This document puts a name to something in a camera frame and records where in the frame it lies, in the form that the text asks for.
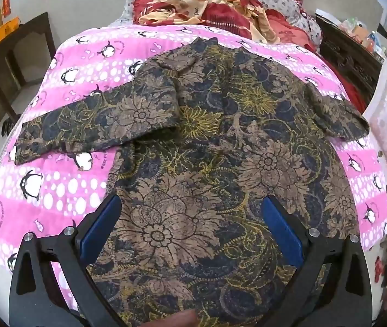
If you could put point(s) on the red wall poster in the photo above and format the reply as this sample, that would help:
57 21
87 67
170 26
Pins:
6 5

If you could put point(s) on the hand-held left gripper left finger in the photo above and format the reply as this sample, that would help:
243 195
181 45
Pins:
99 226

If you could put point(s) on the dark carved wooden cabinet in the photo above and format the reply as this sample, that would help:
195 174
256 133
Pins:
350 59

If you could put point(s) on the red and cream floral quilt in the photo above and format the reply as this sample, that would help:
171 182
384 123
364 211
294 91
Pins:
210 8

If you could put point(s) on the pink penguin blanket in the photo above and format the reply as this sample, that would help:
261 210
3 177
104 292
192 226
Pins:
53 184

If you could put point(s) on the orange box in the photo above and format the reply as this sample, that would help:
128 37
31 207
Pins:
5 30

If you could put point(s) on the dark wooden table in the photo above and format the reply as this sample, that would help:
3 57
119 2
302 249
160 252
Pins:
9 71

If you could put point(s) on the brown floral shirt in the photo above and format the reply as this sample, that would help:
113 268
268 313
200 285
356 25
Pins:
213 163

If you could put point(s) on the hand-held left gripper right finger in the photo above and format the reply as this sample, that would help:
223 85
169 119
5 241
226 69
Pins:
282 231

